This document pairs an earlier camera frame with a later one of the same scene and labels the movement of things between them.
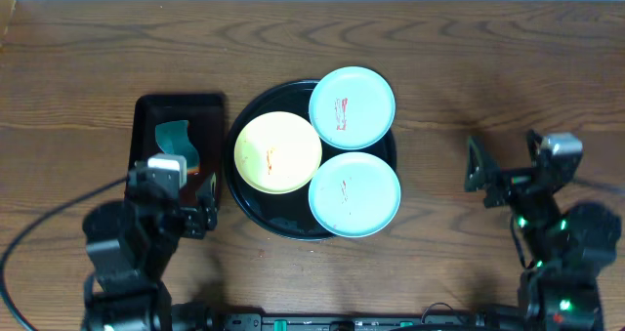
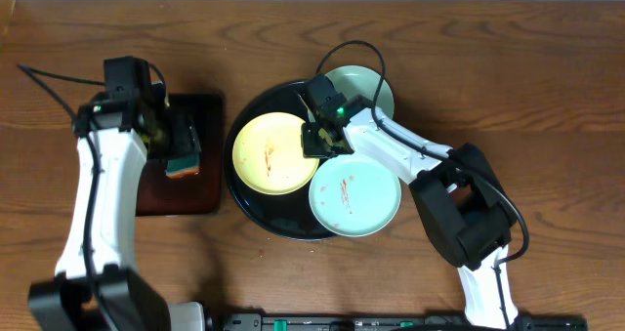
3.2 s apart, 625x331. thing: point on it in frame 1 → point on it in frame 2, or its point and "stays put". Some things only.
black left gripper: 204,212 → 187,136
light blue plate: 354,194 stays put
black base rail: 278,321 stays put
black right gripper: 507,178 → 309,147
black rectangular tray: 206,116 stays put
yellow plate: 277,152 stays put
